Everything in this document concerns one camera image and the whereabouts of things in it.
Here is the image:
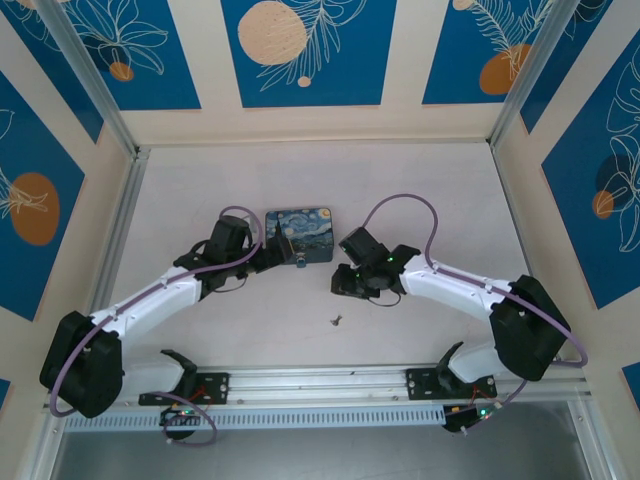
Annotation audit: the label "starry night tin box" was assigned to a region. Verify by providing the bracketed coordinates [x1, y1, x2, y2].
[264, 204, 335, 265]

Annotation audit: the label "grey metal sheet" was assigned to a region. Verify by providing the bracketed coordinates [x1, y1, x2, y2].
[49, 399, 599, 480]

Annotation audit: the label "blue poster with peach circle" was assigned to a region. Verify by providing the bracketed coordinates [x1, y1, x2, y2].
[221, 0, 399, 109]

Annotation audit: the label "blue poster with white lily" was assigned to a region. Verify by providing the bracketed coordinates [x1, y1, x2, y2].
[54, 0, 202, 112]

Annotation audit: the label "blue poster with orange fern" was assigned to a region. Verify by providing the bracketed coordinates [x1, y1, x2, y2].
[422, 0, 557, 107]

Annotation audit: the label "long aluminium mounting rail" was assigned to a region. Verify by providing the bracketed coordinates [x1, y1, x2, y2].
[44, 363, 594, 409]

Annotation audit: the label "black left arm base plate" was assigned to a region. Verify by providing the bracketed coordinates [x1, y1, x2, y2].
[138, 372, 231, 407]

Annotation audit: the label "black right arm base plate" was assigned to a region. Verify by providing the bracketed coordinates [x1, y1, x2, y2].
[405, 367, 500, 402]

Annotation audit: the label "aluminium side rail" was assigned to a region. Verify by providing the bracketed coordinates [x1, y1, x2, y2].
[93, 147, 151, 315]

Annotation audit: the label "grey slotted cable duct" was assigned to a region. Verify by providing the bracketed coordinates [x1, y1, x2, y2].
[62, 403, 447, 433]

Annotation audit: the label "blue wall poster white leaves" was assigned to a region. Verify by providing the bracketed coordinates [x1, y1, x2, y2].
[541, 48, 640, 311]

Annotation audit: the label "blue wall poster orange oval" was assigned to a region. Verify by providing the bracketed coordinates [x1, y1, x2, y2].
[0, 71, 87, 323]

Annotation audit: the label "aluminium frame post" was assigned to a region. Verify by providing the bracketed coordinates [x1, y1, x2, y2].
[487, 0, 599, 149]
[34, 0, 151, 161]

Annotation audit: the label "narrow plain blue wall poster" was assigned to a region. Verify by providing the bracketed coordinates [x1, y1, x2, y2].
[0, 8, 105, 146]

